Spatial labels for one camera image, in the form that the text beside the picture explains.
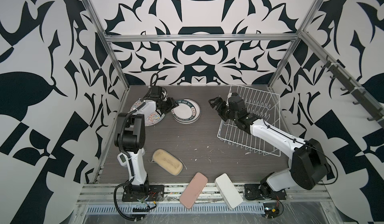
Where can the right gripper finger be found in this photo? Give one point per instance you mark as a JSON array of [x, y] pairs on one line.
[[222, 111], [216, 103]]

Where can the white handheld digital device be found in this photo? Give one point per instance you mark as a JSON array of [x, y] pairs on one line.
[[122, 159]]

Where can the small circuit board with LED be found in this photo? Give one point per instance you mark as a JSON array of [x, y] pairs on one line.
[[273, 212]]

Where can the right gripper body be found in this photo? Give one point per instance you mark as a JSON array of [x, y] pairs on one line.
[[233, 117]]

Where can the pink glasses case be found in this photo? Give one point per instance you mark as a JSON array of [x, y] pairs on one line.
[[193, 190]]

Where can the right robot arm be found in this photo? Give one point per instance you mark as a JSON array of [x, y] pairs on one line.
[[309, 165]]

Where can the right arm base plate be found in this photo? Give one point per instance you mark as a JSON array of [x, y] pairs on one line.
[[255, 192]]

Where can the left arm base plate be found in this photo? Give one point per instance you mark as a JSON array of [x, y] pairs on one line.
[[133, 193]]

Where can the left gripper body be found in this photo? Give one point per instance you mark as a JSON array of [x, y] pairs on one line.
[[165, 106]]

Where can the white wire dish rack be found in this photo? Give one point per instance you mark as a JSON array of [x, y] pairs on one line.
[[260, 107]]

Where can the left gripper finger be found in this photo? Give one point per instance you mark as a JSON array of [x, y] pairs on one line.
[[170, 107], [172, 102]]

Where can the aluminium front mounting rail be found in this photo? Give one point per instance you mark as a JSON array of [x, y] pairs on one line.
[[103, 194]]

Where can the beige glasses case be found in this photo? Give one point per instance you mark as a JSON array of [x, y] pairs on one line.
[[168, 162]]

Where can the white glasses case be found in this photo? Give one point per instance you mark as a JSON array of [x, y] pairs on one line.
[[228, 191]]

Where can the colourful squiggle pattern plate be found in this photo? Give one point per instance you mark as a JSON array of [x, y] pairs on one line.
[[153, 118]]

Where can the black wall hook rail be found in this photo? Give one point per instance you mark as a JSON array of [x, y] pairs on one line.
[[351, 86]]

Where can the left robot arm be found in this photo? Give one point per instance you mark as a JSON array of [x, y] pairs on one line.
[[130, 135]]

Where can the white slotted cable duct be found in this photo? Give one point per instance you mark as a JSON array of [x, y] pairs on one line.
[[201, 208]]

